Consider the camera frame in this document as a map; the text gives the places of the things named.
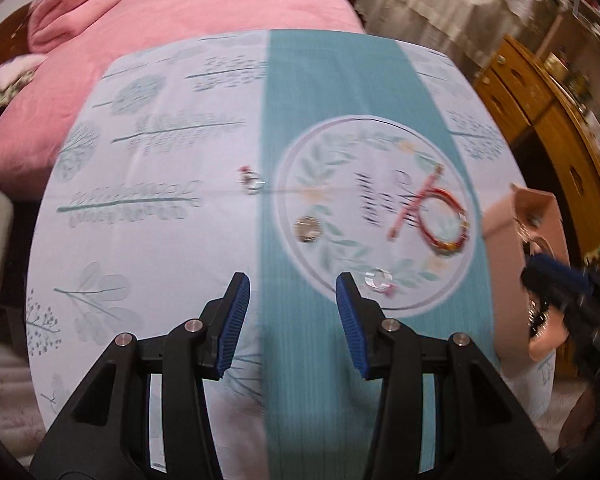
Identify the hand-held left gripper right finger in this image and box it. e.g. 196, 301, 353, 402
335, 272, 571, 480

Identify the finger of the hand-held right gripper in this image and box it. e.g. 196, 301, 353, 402
530, 254, 593, 293
520, 266, 581, 318

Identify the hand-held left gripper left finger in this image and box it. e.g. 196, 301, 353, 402
30, 272, 252, 480

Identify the pink cardboard box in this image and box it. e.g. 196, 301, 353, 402
480, 182, 571, 376

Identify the red cord bracelet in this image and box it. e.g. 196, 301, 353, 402
387, 165, 471, 258

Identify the blue leaf-print tablecloth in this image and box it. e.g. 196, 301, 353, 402
25, 30, 556, 480

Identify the yellow wooden desk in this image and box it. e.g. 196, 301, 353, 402
472, 35, 600, 281

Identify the cream lace furniture cover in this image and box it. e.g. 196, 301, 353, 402
355, 0, 576, 66

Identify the pink bed blanket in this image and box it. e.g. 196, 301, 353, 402
0, 0, 366, 196

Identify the floral pillow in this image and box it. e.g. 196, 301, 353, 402
0, 52, 46, 96

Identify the folded pink quilt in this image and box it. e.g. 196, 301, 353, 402
27, 0, 123, 56

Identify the dark wooden headboard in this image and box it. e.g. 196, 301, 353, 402
0, 12, 41, 86

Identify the silver ring with pink stone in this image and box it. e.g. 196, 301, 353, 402
365, 267, 398, 297

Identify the small ring with red stone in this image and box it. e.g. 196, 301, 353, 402
237, 165, 267, 196

